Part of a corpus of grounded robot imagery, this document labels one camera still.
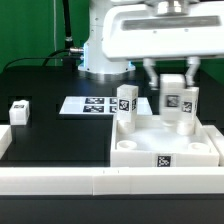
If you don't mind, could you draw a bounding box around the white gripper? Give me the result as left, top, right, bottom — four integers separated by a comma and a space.
102, 5, 224, 89

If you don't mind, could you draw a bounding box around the white square tabletop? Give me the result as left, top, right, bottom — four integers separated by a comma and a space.
110, 115, 220, 167

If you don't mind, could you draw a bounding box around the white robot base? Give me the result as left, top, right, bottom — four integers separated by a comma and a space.
78, 0, 135, 82

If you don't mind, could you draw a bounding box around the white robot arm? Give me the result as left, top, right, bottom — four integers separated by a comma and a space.
102, 0, 224, 87

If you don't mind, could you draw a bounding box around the black vertical pole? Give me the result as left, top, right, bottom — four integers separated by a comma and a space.
62, 0, 75, 68

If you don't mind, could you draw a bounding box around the white fiducial marker board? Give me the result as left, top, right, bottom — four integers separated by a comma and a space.
59, 96, 154, 116

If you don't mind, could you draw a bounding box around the white obstacle fence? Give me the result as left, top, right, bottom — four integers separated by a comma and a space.
0, 124, 224, 196

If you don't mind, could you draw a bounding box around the black cable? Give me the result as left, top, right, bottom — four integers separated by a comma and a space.
2, 48, 84, 73

